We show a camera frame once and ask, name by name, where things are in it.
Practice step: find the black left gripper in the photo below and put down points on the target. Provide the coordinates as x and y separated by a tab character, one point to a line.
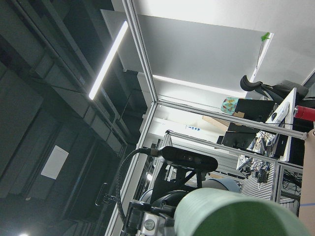
156	219

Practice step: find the red cylinder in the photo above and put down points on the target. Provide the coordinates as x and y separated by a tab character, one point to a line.
304	113

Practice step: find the pale green plastic cup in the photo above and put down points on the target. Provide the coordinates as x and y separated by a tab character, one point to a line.
214	212

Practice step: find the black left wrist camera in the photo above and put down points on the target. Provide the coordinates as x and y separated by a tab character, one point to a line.
178	157

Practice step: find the ceiling light bar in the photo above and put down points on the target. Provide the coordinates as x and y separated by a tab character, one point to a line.
108	60

